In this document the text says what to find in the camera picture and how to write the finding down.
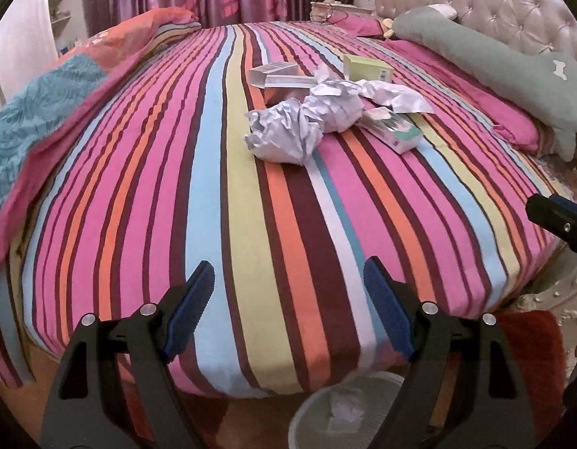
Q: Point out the tufted beige headboard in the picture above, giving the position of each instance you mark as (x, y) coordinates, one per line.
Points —
(503, 0)

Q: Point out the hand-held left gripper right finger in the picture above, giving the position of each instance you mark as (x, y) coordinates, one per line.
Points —
(386, 311)

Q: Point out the white wall shelf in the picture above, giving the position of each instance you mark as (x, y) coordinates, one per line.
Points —
(61, 14)

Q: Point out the white nightstand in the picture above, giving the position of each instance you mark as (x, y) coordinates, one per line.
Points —
(351, 9)

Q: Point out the tree print small box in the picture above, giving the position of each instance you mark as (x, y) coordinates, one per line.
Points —
(393, 128)

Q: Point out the crumpled paper in bin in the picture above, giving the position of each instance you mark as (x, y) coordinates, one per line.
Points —
(347, 404)

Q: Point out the white mesh waste bin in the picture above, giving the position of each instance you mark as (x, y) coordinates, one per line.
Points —
(312, 411)

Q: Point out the long white box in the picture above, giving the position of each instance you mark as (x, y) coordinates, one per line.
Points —
(288, 89)

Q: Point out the small pink pillow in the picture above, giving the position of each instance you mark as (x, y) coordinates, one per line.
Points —
(361, 25)

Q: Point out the wrinkled white paper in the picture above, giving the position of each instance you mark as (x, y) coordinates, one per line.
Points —
(396, 96)

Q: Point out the long green plush pillow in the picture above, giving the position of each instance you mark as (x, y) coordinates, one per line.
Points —
(503, 63)

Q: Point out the large white paper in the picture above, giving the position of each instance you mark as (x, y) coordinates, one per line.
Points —
(281, 133)

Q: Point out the red rug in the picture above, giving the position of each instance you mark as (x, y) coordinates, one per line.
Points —
(536, 365)

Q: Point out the orange and teal quilt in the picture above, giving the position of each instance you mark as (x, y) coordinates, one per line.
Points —
(50, 103)

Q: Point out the green cardboard box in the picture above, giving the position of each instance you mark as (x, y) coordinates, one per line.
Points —
(365, 68)

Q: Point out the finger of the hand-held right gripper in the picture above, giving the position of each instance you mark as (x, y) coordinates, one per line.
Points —
(557, 224)

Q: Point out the small white paper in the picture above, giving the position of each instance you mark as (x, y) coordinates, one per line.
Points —
(335, 105)

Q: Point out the white box with printed label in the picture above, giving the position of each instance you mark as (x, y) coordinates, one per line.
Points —
(270, 72)

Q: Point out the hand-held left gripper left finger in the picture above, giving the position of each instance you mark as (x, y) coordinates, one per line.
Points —
(190, 311)

